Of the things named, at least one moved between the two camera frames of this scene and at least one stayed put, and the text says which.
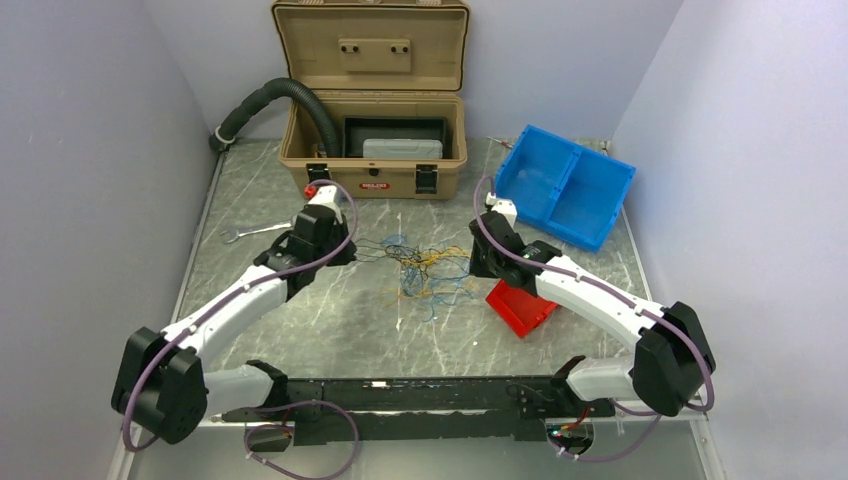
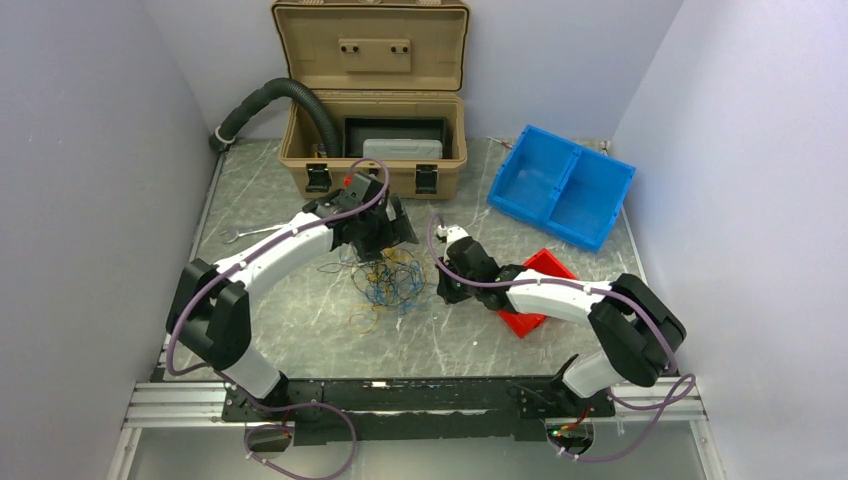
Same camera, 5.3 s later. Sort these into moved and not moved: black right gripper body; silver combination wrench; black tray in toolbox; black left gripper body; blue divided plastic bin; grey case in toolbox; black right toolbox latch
Moved: black left gripper body; black right gripper body
Not moved: blue divided plastic bin; black right toolbox latch; grey case in toolbox; black tray in toolbox; silver combination wrench
